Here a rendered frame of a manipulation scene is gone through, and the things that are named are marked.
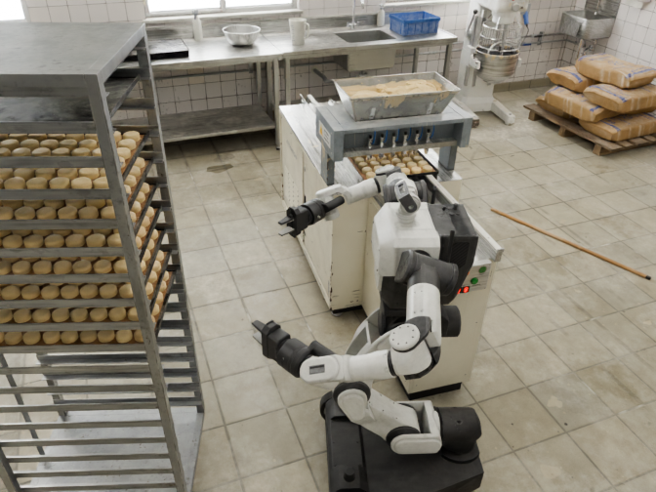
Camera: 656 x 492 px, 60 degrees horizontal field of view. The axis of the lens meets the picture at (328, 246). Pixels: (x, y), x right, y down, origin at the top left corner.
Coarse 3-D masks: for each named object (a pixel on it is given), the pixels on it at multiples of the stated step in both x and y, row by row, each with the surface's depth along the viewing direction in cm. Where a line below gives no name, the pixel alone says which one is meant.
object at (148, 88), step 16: (144, 32) 165; (144, 64) 169; (144, 96) 174; (160, 128) 182; (160, 144) 184; (160, 176) 190; (160, 192) 193; (176, 240) 204; (176, 256) 208; (192, 336) 232
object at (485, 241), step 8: (424, 176) 293; (432, 176) 289; (432, 184) 284; (440, 184) 281; (440, 192) 277; (448, 192) 275; (440, 200) 278; (448, 200) 270; (472, 224) 251; (480, 232) 246; (480, 240) 246; (488, 240) 241; (488, 248) 241; (496, 248) 236; (496, 256) 236
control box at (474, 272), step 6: (474, 264) 237; (480, 264) 237; (486, 264) 237; (474, 270) 237; (486, 270) 239; (468, 276) 238; (474, 276) 239; (480, 276) 240; (486, 276) 241; (468, 282) 240; (480, 282) 242; (486, 282) 243; (462, 288) 241; (468, 288) 242; (474, 288) 243; (480, 288) 244
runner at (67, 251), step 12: (0, 252) 154; (12, 252) 154; (24, 252) 154; (36, 252) 155; (48, 252) 155; (60, 252) 155; (72, 252) 155; (84, 252) 155; (96, 252) 155; (108, 252) 156; (120, 252) 156
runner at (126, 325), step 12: (0, 324) 168; (12, 324) 168; (24, 324) 169; (36, 324) 169; (48, 324) 169; (60, 324) 169; (72, 324) 169; (84, 324) 170; (96, 324) 170; (108, 324) 170; (120, 324) 170; (132, 324) 170
